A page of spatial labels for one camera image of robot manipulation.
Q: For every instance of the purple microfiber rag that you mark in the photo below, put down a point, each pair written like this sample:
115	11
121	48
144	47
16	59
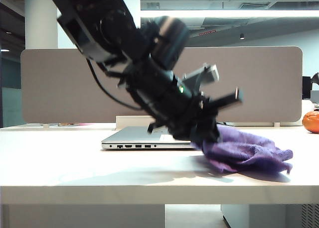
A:
246	153

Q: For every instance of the black ceiling spotlight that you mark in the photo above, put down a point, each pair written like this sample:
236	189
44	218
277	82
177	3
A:
241	36

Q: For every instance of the silver closed laptop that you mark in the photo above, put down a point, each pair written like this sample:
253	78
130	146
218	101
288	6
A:
134	136

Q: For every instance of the white red laptop sticker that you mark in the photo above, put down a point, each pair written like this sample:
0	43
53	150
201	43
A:
167	137

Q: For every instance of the gray fabric desk divider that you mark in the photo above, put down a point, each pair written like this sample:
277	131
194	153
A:
261	83

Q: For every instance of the dark desk lamp head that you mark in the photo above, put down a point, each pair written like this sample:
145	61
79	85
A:
316	78

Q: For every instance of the white desk leg panel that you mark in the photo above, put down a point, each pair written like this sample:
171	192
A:
82	216

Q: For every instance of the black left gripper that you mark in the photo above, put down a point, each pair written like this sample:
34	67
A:
162	93

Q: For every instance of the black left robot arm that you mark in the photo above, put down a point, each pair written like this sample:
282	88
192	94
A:
107	26

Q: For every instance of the red ceiling sign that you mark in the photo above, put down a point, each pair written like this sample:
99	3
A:
207	33

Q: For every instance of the orange fruit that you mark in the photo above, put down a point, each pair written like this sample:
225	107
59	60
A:
312	122

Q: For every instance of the black computer monitor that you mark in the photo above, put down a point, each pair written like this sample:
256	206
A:
306	88

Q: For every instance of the gray wrist camera box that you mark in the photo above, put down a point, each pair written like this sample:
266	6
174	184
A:
207	75

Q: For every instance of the white round pillar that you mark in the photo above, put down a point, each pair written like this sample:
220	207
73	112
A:
41	21

